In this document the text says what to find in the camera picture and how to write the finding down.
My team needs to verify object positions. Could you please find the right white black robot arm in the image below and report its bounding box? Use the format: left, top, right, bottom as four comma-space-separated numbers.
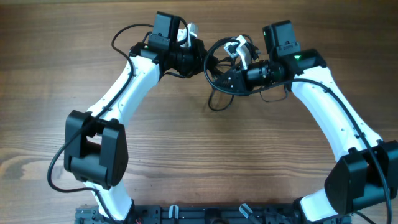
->
203, 21, 397, 223

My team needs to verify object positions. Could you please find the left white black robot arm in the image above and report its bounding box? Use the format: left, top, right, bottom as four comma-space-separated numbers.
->
61, 12, 206, 223

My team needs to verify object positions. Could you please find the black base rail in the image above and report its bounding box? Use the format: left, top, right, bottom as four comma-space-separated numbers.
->
74, 203, 352, 224

